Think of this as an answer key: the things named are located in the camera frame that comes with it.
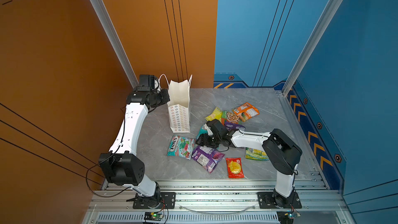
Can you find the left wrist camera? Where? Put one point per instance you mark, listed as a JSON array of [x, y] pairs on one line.
[[148, 83]]

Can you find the white patterned paper bag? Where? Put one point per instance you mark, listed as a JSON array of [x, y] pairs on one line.
[[179, 105]]

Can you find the circuit board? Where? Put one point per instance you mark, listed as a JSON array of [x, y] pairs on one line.
[[154, 218], [287, 217]]

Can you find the orange snack bag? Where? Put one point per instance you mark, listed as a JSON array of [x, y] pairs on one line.
[[246, 112]]

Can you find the red yellow snack packet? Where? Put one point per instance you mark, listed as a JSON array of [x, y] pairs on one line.
[[235, 169]]

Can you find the green red Fox's candy bag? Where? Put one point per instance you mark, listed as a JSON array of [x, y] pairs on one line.
[[181, 147]]

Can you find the green yellow Fox's candy bag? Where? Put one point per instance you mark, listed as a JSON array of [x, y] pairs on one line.
[[254, 154]]

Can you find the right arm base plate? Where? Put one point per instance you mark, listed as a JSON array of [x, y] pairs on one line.
[[273, 200]]

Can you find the purple snack bag front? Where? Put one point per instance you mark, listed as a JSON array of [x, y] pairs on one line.
[[207, 157]]

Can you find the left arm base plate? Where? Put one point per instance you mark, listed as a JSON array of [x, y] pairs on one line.
[[156, 201]]

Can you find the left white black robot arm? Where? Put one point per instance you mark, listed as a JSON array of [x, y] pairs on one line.
[[120, 165]]

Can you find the green nut snack bag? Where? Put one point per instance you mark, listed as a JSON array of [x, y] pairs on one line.
[[230, 117]]

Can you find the right circuit board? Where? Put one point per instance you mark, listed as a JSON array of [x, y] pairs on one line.
[[287, 217]]

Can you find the purple Savoria snack bag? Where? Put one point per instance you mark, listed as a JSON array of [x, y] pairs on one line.
[[234, 126]]

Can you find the teal snack bag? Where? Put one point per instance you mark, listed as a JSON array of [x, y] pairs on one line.
[[203, 130]]

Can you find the left circuit board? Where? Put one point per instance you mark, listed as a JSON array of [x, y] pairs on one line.
[[154, 218]]

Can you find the yellow snack bag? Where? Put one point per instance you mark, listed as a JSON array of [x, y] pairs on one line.
[[216, 114]]

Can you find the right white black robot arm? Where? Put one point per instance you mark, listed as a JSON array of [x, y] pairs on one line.
[[282, 152]]

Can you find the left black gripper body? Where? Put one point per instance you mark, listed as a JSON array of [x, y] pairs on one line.
[[161, 98]]

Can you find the aluminium rail frame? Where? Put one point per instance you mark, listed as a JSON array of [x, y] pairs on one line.
[[222, 201]]

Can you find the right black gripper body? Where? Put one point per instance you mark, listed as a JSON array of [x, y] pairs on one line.
[[217, 140]]

